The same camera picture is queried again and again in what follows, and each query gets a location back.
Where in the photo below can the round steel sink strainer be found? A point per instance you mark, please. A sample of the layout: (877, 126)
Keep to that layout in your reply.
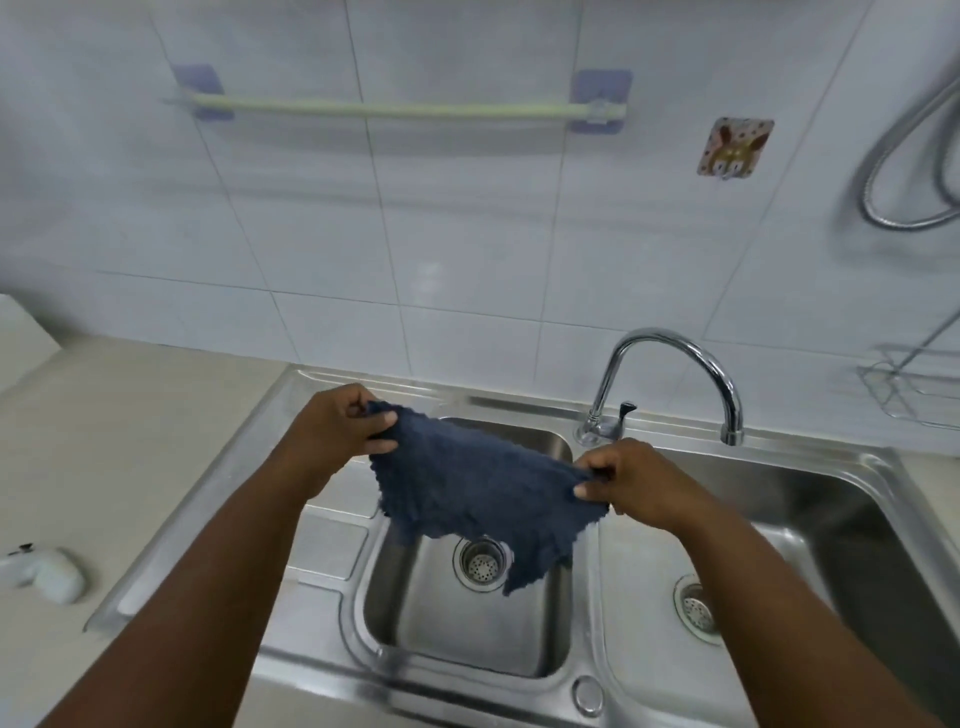
(697, 609)
(481, 562)

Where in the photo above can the pale green towel bar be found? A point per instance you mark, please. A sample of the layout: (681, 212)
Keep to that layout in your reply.
(405, 109)

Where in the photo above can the dark blue dish cloth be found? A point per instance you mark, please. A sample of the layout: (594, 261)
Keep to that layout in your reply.
(480, 487)

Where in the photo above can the chrome gooseneck faucet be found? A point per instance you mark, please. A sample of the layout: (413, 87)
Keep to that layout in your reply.
(660, 375)

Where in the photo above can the person's right thumb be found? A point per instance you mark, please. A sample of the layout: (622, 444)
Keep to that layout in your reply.
(594, 491)

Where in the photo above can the person's left forearm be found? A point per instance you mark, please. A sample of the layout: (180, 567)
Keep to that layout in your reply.
(202, 600)

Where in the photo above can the person's right hand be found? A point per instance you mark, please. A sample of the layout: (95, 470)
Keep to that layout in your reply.
(645, 480)

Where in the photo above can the person's left hand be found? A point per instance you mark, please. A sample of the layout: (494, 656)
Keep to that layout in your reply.
(330, 431)

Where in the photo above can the white game controller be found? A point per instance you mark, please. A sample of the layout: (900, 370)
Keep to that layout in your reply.
(45, 574)

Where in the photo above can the rabbit print wall hook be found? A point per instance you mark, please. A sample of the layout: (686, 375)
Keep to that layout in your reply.
(733, 148)

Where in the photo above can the stainless steel double sink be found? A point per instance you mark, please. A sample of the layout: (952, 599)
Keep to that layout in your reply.
(585, 600)

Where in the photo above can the person's right forearm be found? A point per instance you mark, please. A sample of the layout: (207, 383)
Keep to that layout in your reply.
(795, 622)

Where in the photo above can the person's left thumb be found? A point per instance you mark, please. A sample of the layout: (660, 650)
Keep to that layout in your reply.
(375, 447)

